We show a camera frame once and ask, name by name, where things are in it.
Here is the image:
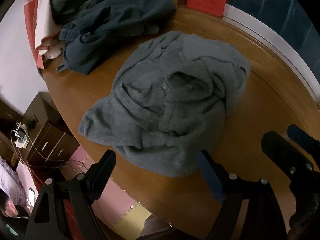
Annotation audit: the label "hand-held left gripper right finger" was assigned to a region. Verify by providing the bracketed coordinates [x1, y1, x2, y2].
[196, 150, 288, 240]

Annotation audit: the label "white plush toy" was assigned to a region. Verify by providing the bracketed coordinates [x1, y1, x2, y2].
[44, 40, 67, 60]

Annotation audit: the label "window with white frame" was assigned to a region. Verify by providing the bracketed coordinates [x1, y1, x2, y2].
[224, 0, 320, 100]

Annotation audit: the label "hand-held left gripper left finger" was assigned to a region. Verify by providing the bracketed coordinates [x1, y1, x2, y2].
[25, 149, 117, 240]

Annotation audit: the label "dark blue sweater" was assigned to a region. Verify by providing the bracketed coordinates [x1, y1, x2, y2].
[56, 0, 177, 76]

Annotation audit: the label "white and red paper bag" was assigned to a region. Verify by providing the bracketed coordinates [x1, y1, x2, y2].
[24, 0, 67, 69]

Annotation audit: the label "purple printed bedding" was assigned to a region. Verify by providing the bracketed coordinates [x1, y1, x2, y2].
[0, 155, 25, 200]

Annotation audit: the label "pink foam floor mat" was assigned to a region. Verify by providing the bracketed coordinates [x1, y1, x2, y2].
[60, 145, 150, 230]

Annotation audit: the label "wooden drawer cabinet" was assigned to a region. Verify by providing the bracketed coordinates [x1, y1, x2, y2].
[0, 91, 80, 175]

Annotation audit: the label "grey sweater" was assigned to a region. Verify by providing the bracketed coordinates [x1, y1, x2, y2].
[78, 31, 251, 178]

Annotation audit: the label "white charger cables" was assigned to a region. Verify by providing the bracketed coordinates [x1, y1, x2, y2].
[11, 130, 85, 178]

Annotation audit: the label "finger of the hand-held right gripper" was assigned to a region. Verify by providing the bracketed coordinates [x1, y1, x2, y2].
[287, 124, 320, 170]
[261, 131, 315, 181]

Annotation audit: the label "white power strip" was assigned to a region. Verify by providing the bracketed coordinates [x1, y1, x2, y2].
[11, 122, 29, 148]

